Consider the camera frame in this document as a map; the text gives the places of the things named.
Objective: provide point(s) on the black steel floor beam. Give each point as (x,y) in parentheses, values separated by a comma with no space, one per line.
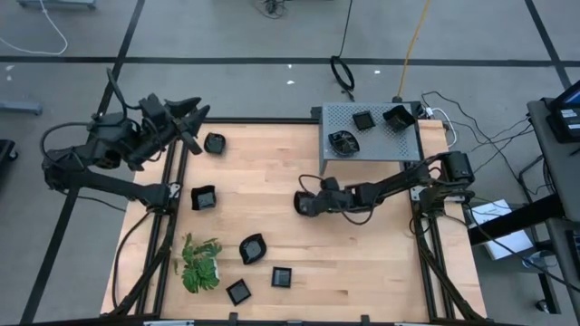
(512,222)

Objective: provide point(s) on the black laptop computer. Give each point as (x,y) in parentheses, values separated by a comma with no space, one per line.
(566,117)

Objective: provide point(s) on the black aluminium table frame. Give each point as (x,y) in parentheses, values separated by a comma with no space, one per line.
(272,121)

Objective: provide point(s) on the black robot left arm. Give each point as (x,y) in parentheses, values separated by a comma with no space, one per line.
(113,188)

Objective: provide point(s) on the white paper sheet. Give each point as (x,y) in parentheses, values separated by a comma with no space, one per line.
(491,213)

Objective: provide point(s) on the green potted artificial plant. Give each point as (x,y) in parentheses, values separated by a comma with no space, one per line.
(199,267)

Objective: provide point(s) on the grey side table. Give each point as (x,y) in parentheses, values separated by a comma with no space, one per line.
(562,181)

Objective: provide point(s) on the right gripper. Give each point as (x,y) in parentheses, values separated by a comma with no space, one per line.
(335,201)

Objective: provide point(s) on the black wheeled object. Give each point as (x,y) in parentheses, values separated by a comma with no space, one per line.
(6,151)

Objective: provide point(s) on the black deep square bowl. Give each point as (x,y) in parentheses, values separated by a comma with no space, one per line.
(399,118)
(203,199)

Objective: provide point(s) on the grey metal foot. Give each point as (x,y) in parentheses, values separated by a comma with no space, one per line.
(20,108)

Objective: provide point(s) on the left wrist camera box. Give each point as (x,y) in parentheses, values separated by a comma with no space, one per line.
(153,108)

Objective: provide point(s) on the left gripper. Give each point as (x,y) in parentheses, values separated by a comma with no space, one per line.
(163,133)

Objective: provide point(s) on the black rounded square plate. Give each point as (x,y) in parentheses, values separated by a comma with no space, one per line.
(215,145)

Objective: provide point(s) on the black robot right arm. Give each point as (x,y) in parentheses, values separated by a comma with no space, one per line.
(399,181)

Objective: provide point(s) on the grey perforated metal shelf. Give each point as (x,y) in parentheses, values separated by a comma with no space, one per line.
(380,145)

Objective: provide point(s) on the grey cart base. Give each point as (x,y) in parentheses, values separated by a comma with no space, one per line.
(54,3)

